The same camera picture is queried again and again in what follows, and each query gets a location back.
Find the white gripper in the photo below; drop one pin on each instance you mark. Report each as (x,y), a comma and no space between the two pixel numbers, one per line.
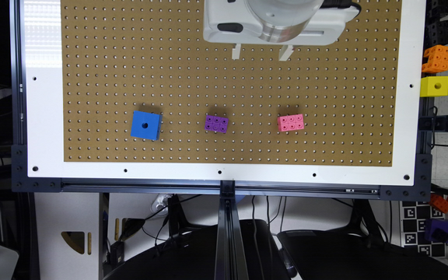
(278,22)

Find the pink block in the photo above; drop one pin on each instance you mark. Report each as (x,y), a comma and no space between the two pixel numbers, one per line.
(290,123)

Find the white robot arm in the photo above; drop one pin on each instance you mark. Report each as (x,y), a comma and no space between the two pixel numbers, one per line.
(287,23)

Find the blue cube block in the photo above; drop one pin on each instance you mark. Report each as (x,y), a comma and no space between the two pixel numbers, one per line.
(146,125)

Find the yellow cube block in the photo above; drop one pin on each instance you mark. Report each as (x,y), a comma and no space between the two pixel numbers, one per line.
(434,86)

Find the black block stack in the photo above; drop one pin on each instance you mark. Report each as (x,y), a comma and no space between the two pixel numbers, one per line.
(436,29)

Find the orange block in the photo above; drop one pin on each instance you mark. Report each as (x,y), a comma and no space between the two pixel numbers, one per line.
(437,59)

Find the dark purple block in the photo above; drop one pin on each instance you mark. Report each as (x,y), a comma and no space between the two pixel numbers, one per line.
(436,230)

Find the brown pegboard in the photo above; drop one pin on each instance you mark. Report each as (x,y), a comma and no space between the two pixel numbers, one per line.
(151,56)

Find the black chair right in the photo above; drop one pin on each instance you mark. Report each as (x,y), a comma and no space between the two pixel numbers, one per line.
(328,255)

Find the black chair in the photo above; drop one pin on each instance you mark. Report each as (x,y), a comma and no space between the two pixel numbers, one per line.
(328,255)
(194,259)

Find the black chair left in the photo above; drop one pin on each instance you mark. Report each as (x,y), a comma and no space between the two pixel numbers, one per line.
(194,259)

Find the fiducial marker sheet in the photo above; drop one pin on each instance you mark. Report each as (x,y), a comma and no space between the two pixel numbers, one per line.
(413,216)

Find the white cabinet panel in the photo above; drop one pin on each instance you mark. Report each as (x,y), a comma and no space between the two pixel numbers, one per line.
(69,234)

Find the black aluminium frame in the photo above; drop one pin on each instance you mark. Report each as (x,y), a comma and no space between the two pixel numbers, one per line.
(229,233)

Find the white board frame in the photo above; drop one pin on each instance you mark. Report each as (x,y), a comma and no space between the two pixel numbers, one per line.
(131,90)

